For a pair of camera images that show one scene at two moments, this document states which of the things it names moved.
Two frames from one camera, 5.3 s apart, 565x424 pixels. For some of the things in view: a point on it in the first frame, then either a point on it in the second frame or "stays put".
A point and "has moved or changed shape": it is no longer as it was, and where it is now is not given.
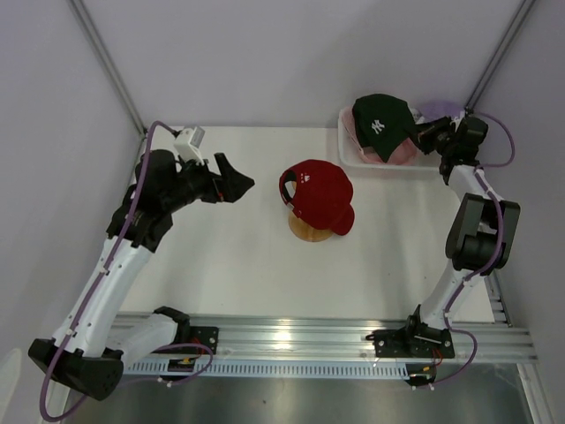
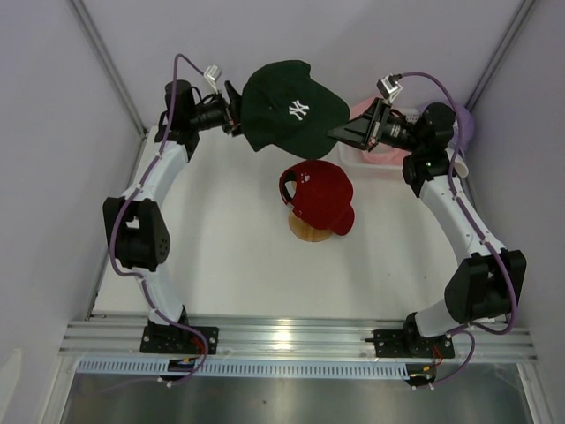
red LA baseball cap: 320,193 stays put
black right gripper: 425,132 to 366,130
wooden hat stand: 305,231 stays put
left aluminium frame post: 80,10 stays put
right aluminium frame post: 499,56 stays put
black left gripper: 229,187 to 233,111
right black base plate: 413,341 stays put
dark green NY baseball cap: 381,120 has moved or changed shape
